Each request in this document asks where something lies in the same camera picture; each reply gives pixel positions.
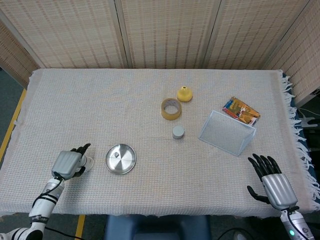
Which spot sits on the bamboo folding screen panel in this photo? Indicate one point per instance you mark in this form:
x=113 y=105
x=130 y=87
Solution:
x=305 y=62
x=250 y=32
x=70 y=32
x=167 y=32
x=12 y=57

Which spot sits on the small grey round jar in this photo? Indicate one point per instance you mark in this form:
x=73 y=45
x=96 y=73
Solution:
x=178 y=132

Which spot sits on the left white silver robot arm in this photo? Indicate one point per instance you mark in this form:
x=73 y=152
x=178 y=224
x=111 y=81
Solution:
x=42 y=207

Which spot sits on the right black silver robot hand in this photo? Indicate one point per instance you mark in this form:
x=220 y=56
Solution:
x=280 y=190

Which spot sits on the white paper cup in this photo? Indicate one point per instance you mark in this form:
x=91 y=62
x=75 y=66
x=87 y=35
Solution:
x=89 y=162

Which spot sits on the white die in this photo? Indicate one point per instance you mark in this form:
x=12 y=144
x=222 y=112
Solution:
x=116 y=155

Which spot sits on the colourful snack packet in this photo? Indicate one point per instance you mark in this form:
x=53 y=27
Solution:
x=240 y=108

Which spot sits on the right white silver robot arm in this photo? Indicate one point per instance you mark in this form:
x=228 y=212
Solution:
x=296 y=225

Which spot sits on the grey shoe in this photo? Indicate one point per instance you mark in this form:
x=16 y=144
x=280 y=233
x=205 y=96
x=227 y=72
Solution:
x=240 y=236

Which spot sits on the yellow toy pear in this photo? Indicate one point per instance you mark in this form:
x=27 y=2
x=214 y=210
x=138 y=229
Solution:
x=184 y=95

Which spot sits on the round metal plate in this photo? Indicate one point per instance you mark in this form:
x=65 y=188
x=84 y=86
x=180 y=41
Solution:
x=125 y=162

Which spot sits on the white woven tablecloth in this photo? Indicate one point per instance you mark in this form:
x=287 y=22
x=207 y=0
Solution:
x=75 y=112

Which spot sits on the light blue mesh basket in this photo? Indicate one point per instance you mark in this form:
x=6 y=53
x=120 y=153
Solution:
x=225 y=135

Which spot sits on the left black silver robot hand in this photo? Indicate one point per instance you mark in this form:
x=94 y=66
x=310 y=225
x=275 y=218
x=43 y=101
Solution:
x=66 y=163

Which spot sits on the yellowish packing tape roll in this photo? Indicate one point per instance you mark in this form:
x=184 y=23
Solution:
x=163 y=112

